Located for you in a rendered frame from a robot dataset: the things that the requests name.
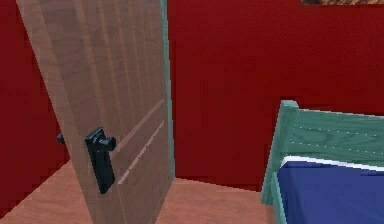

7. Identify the brown framed wall picture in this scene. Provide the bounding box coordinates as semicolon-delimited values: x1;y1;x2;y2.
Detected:
300;0;384;6

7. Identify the green wooden bed blue cover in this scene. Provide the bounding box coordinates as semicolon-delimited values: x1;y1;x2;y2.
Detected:
260;99;384;224

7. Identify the black door handle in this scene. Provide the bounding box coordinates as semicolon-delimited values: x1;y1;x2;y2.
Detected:
84;126;117;195

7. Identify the light wooden room door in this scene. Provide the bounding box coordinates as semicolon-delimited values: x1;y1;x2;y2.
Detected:
15;0;177;224

